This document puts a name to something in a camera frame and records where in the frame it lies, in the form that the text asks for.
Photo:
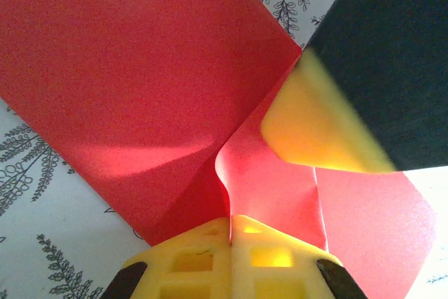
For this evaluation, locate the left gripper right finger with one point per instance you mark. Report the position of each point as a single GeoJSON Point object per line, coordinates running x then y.
{"type": "Point", "coordinates": [280, 278]}

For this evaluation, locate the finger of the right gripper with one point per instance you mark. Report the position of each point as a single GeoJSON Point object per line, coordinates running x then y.
{"type": "Point", "coordinates": [378, 68]}

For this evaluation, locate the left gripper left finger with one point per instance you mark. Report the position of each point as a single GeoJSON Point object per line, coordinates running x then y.
{"type": "Point", "coordinates": [196, 278]}

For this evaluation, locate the floral table cover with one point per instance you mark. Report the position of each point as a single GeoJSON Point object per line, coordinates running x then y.
{"type": "Point", "coordinates": [28, 215]}

